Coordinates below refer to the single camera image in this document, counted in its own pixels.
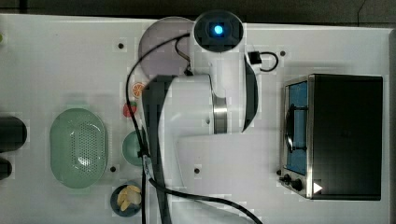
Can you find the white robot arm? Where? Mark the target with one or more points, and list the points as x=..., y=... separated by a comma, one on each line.
x=220, y=96

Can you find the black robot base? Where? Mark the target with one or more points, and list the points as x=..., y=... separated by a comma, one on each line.
x=13, y=135

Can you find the green oval strainer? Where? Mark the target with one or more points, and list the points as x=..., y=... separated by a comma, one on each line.
x=78, y=148

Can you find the grey round plate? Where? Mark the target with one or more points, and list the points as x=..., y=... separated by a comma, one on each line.
x=165, y=60

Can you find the orange slice toy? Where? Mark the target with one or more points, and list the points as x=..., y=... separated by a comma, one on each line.
x=137, y=89

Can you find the red strawberry with green leaf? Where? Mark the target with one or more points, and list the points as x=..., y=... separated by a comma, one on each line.
x=129, y=109

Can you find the green mug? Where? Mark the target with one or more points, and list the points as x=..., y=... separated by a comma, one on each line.
x=130, y=149

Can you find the blue bowl with chips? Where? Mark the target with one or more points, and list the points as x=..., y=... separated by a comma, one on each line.
x=126, y=200

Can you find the silver black toaster oven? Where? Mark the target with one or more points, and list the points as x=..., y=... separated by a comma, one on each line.
x=333, y=137

